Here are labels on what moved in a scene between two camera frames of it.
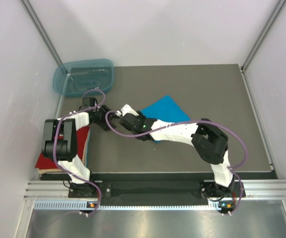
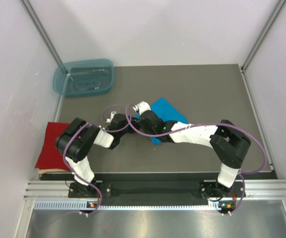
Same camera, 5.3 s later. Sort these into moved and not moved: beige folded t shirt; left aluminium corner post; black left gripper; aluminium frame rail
Moved: black left gripper
Not moved: aluminium frame rail; left aluminium corner post; beige folded t shirt
